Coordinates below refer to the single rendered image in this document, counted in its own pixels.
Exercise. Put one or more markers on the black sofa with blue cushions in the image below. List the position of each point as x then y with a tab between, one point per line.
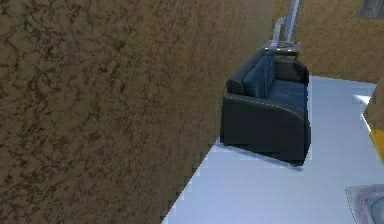
263	123

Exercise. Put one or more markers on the small grey side table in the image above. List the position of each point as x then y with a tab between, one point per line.
283	46

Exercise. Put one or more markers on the yellow door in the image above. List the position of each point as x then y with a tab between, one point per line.
378	140

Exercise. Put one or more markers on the dark framed wall picture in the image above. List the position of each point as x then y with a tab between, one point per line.
371	8

